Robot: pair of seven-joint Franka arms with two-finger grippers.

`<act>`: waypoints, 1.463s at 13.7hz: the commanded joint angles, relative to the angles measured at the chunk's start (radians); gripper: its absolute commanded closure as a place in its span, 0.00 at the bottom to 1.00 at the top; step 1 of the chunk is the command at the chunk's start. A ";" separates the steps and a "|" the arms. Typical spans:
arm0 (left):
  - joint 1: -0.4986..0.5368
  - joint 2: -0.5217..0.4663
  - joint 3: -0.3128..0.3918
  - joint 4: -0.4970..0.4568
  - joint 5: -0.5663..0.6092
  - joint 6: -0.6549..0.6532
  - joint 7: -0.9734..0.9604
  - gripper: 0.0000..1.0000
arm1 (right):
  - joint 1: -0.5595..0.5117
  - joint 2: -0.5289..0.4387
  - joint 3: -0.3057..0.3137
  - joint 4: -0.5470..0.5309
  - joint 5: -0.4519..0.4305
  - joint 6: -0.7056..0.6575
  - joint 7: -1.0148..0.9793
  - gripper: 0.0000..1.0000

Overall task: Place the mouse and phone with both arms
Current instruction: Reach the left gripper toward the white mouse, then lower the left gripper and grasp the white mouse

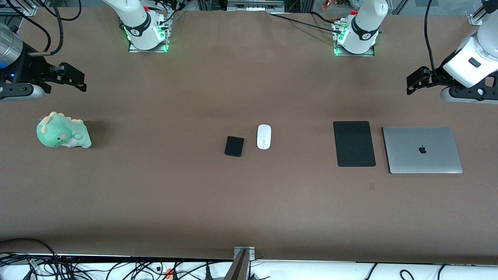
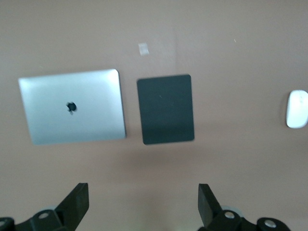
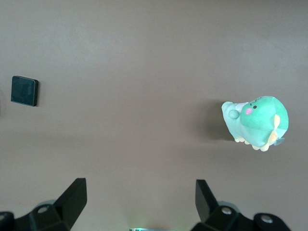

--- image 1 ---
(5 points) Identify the black cable on table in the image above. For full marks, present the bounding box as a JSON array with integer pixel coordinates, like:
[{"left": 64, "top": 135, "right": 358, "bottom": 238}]
[{"left": 268, "top": 11, "right": 344, "bottom": 35}]

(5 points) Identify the black cable loop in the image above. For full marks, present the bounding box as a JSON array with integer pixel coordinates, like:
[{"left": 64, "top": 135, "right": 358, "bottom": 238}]
[{"left": 0, "top": 238, "right": 63, "bottom": 280}]

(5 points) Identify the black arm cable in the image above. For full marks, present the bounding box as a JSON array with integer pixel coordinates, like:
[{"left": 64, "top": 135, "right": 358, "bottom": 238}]
[
  {"left": 424, "top": 0, "right": 450, "bottom": 80},
  {"left": 5, "top": 0, "right": 83, "bottom": 57}
]

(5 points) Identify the aluminium frame corner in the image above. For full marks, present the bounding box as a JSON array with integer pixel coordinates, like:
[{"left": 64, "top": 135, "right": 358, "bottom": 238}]
[
  {"left": 468, "top": 0, "right": 498, "bottom": 26},
  {"left": 0, "top": 0, "right": 38, "bottom": 17}
]

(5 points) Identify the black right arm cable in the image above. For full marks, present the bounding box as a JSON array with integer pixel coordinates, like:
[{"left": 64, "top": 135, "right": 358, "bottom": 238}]
[{"left": 5, "top": 0, "right": 83, "bottom": 57}]

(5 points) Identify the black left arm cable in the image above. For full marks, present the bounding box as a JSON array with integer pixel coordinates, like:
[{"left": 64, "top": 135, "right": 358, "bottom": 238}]
[{"left": 424, "top": 0, "right": 450, "bottom": 80}]

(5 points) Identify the black phone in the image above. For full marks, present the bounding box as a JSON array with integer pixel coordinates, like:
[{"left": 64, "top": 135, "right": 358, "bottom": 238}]
[{"left": 224, "top": 136, "right": 245, "bottom": 158}]

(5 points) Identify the silver laptop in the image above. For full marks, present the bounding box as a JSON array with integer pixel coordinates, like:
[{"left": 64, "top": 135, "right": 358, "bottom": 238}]
[{"left": 382, "top": 126, "right": 463, "bottom": 174}]

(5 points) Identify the green dinosaur plush toy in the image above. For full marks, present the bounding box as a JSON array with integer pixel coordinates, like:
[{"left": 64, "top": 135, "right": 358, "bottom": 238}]
[{"left": 37, "top": 112, "right": 92, "bottom": 149}]

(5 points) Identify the aluminium profile post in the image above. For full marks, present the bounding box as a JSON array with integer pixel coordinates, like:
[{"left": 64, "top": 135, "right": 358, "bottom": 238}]
[{"left": 224, "top": 246, "right": 256, "bottom": 280}]

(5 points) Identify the grey metal box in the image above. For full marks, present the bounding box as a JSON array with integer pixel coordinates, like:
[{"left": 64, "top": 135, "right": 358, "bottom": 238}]
[{"left": 227, "top": 0, "right": 285, "bottom": 12}]

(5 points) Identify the black mouse pad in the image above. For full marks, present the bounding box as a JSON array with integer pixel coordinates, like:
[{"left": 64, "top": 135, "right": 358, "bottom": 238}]
[{"left": 333, "top": 121, "right": 377, "bottom": 167}]

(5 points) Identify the white computer mouse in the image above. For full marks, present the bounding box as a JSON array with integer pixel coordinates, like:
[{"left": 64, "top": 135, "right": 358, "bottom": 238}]
[{"left": 256, "top": 124, "right": 272, "bottom": 150}]

